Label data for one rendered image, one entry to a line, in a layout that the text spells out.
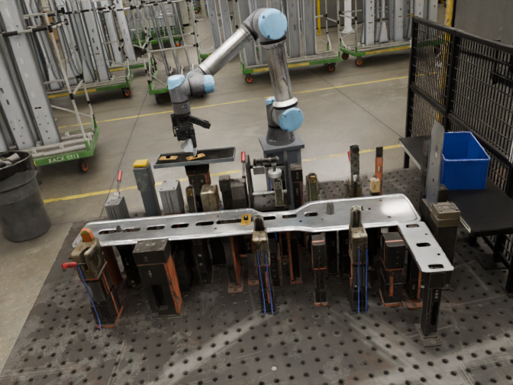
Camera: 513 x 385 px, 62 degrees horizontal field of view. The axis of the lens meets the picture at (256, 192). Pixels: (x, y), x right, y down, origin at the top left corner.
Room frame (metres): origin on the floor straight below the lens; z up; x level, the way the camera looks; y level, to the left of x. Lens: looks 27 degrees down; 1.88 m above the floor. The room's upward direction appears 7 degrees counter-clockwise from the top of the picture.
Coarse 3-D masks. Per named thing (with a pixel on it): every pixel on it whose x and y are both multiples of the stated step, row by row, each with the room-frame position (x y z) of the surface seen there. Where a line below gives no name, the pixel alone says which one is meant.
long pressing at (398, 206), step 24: (168, 216) 1.58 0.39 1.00; (192, 216) 1.56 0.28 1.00; (216, 216) 1.53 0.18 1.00; (240, 216) 1.51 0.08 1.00; (264, 216) 1.49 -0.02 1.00; (312, 216) 1.44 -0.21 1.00; (336, 216) 1.42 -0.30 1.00; (384, 216) 1.37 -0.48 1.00; (408, 216) 1.35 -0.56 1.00; (120, 240) 1.44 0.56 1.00
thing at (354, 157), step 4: (352, 144) 1.61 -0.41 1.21; (356, 144) 1.61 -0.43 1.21; (352, 148) 1.58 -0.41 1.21; (356, 148) 1.57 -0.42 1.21; (352, 152) 1.60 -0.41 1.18; (356, 152) 1.57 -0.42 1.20; (352, 156) 1.59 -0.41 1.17; (356, 156) 1.60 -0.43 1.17; (352, 160) 1.59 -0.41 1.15; (356, 160) 1.60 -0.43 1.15; (352, 164) 1.59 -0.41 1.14; (356, 164) 1.59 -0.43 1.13; (352, 168) 1.58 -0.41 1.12; (356, 168) 1.59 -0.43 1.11; (352, 172) 1.58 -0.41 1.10; (356, 172) 1.59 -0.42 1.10; (352, 176) 1.58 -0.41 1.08; (352, 180) 1.58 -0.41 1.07; (352, 184) 1.57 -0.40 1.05
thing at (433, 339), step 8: (440, 264) 1.07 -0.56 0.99; (432, 272) 1.04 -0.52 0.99; (440, 272) 1.03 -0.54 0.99; (424, 280) 1.07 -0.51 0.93; (432, 280) 1.03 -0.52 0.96; (440, 280) 1.03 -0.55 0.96; (424, 288) 1.07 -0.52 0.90; (432, 288) 1.03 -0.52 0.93; (440, 288) 1.03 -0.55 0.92; (424, 296) 1.06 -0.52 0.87; (432, 296) 1.03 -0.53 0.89; (440, 296) 1.03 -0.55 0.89; (424, 304) 1.06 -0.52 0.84; (432, 304) 1.03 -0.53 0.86; (424, 312) 1.05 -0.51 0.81; (432, 312) 1.05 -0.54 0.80; (424, 320) 1.04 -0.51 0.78; (432, 320) 1.05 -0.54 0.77; (416, 328) 1.08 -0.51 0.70; (424, 328) 1.04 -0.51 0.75; (432, 328) 1.03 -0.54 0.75; (424, 336) 1.04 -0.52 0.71; (432, 336) 1.03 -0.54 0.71; (424, 344) 1.01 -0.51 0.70; (432, 344) 1.01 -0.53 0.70; (440, 344) 1.00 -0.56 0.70
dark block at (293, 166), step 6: (294, 168) 1.66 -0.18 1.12; (300, 168) 1.65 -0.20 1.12; (294, 174) 1.64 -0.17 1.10; (300, 174) 1.64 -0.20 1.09; (294, 180) 1.64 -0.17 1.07; (300, 180) 1.64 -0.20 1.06; (294, 186) 1.65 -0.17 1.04; (300, 186) 1.65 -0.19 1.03; (294, 192) 1.65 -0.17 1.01; (300, 192) 1.65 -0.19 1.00; (294, 198) 1.65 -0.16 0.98; (300, 198) 1.65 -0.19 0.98; (294, 204) 1.66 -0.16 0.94; (300, 204) 1.65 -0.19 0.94; (300, 234) 1.65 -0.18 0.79; (300, 240) 1.65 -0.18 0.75; (300, 246) 1.65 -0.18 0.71; (306, 246) 1.65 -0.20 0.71
